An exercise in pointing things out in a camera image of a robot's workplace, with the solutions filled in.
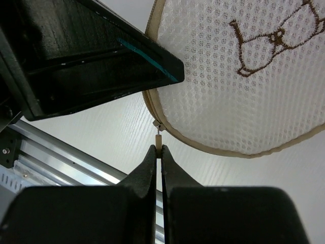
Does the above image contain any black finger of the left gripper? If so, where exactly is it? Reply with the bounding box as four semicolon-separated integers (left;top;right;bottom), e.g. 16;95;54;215
1;1;184;121

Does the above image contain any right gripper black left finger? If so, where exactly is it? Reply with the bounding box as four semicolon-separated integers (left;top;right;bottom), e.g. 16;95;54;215
1;146;156;243

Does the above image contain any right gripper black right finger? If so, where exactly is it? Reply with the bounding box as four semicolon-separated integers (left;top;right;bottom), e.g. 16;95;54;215
161;146;309;243

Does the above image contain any beige zipper pull tab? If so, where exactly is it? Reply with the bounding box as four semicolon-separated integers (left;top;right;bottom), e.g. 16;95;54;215
153;120;163;159

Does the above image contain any white mesh laundry bag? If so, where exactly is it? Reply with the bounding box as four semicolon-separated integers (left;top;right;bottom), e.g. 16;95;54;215
143;1;324;158

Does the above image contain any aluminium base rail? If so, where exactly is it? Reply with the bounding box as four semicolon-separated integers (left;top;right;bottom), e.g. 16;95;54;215
1;121;165;243

